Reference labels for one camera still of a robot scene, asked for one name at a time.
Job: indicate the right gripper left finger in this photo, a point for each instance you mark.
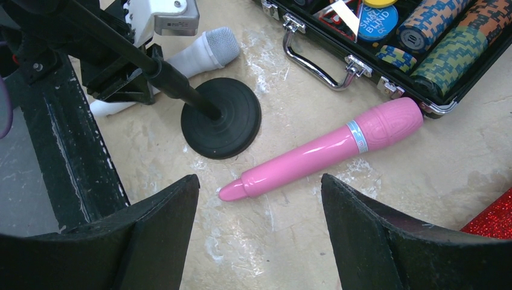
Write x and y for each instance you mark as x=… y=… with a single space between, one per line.
x=143 y=246

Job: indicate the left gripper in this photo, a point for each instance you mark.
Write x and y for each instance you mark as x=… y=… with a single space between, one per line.
x=111 y=78

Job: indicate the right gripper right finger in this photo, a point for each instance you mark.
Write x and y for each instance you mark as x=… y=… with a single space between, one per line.
x=378 y=247

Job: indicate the white microphone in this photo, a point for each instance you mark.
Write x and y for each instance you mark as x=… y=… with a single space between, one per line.
x=213 y=50

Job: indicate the red glitter microphone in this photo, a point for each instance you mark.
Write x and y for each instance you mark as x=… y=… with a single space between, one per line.
x=494 y=221

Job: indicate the black round-base mic stand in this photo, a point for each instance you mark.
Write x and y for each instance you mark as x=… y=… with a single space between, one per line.
x=220 y=118

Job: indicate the pink microphone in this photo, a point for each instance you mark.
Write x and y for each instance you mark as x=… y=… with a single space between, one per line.
x=378 y=128

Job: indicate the black poker chip case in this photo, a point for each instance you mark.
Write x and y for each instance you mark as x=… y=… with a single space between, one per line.
x=431 y=51

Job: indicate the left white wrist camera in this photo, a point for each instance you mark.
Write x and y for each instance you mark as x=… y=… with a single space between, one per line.
x=163 y=17

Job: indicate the black front mounting rail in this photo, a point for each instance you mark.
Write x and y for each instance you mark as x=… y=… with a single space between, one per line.
x=56 y=171

